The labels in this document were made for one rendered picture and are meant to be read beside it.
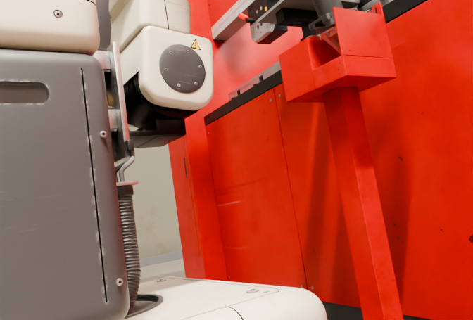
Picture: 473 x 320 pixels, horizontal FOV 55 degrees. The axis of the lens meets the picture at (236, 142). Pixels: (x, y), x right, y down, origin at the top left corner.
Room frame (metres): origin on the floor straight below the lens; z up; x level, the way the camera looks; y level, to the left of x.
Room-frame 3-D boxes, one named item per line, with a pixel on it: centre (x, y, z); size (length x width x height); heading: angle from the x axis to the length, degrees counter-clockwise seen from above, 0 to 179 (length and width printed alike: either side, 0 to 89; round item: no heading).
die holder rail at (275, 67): (1.89, -0.14, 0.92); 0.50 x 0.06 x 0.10; 29
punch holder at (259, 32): (1.78, -0.20, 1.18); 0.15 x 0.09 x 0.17; 29
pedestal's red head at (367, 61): (1.03, -0.25, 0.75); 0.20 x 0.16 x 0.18; 33
